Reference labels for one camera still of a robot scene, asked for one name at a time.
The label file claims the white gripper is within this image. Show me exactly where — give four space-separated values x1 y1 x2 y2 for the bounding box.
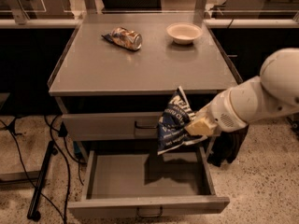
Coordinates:
185 89 247 136

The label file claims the blue chip bag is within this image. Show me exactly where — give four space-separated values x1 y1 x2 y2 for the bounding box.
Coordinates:
157 87 206 155

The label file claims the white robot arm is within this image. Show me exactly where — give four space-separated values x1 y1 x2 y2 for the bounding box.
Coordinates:
185 49 299 136

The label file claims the closed upper drawer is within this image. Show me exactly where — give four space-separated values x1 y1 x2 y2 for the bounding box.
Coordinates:
63 112 162 141

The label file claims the grey metal drawer cabinet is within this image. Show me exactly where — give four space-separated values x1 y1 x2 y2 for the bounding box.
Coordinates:
47 12 244 154

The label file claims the open middle drawer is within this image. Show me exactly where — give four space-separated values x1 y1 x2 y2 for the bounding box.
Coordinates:
68 147 230 218

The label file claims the crushed silver chip bag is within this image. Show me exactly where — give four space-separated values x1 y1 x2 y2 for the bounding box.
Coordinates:
102 27 143 51

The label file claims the white bowl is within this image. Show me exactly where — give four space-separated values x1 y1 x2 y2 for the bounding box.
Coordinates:
166 22 203 45

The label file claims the black floor stand bar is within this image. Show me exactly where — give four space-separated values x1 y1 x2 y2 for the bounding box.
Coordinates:
27 141 54 222

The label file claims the black cable on floor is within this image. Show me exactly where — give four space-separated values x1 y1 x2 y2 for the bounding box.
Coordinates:
0 115 86 224

